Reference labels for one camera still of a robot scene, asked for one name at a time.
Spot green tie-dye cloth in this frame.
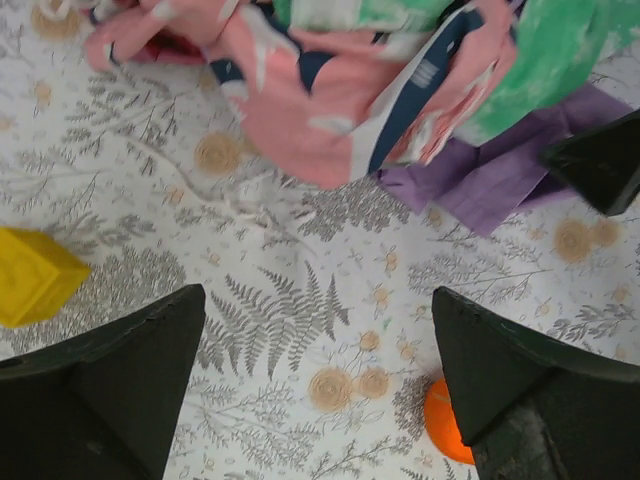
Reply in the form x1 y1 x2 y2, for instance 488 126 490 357
273 1 639 144

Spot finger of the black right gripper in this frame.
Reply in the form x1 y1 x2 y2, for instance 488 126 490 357
539 110 639 216

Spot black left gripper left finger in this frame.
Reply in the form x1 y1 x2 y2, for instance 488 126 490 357
1 284 205 479

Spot yellow block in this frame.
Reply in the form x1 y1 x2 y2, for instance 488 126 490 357
1 227 91 328

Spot pink patterned cloth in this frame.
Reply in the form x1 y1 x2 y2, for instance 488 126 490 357
82 0 519 190

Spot orange ball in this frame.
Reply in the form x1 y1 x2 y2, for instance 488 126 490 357
423 378 475 465

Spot purple cloth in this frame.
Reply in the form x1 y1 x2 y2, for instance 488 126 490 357
377 84 632 236

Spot floral table mat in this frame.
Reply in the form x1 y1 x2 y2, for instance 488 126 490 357
1 1 639 479

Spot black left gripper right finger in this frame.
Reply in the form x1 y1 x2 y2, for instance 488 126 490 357
432 287 639 480

